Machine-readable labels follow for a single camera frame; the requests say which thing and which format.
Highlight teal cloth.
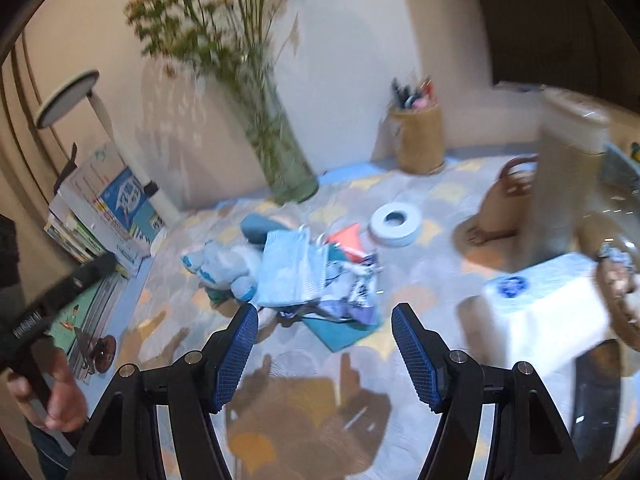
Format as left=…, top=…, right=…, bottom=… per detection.
left=296, top=308, right=382, bottom=352

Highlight tall beige thermos bottle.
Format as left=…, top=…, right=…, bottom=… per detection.
left=516, top=88, right=610, bottom=269

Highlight green flower bouquet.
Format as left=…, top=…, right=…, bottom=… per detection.
left=124, top=0, right=288, bottom=92

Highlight green glass vase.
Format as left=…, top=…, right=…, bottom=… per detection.
left=228, top=55, right=319, bottom=205

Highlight white tape roll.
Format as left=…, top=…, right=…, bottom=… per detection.
left=369, top=203, right=423, bottom=247

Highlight woven basket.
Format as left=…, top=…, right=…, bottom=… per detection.
left=596, top=242, right=639, bottom=351

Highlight white blue plush toy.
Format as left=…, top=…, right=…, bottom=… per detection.
left=181, top=240, right=262, bottom=302

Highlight slate blue cloth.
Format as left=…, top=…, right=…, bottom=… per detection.
left=240, top=212, right=290, bottom=246

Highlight woven pen holder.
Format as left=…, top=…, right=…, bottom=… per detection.
left=387, top=105, right=445, bottom=176

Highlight small tan handbag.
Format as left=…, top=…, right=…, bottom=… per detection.
left=466, top=155, right=537, bottom=246

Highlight orange red cloth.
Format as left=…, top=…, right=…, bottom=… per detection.
left=329, top=223, right=367, bottom=263

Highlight person's left hand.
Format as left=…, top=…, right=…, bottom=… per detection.
left=6, top=348, right=88, bottom=432

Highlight white desk lamp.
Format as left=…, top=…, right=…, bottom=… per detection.
left=34, top=69, right=182, bottom=227

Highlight pens in holder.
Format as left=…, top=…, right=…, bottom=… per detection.
left=390, top=76, right=438, bottom=110

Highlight white tissue pack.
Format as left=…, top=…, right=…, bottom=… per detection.
left=477, top=252, right=608, bottom=377

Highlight blue white patterned cloth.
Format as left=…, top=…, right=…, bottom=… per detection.
left=318, top=254, right=380, bottom=326

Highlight stack of books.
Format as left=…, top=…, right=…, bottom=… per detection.
left=50, top=141, right=164, bottom=276

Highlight patterned scallop tablecloth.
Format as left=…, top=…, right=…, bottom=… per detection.
left=84, top=152, right=626, bottom=480

